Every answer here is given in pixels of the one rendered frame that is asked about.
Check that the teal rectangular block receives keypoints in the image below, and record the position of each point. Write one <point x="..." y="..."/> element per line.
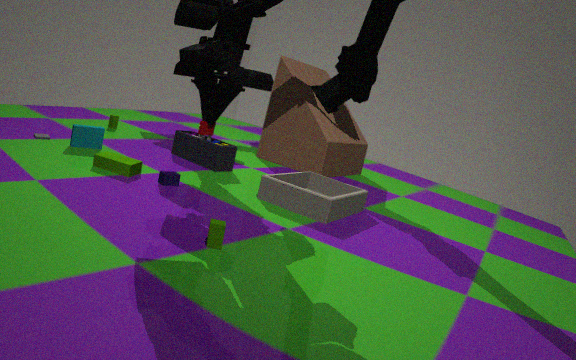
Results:
<point x="87" y="136"/>

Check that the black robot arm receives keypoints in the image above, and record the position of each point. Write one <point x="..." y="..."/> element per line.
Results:
<point x="357" y="66"/>

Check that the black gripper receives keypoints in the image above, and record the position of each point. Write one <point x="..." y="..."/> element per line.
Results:
<point x="216" y="97"/>

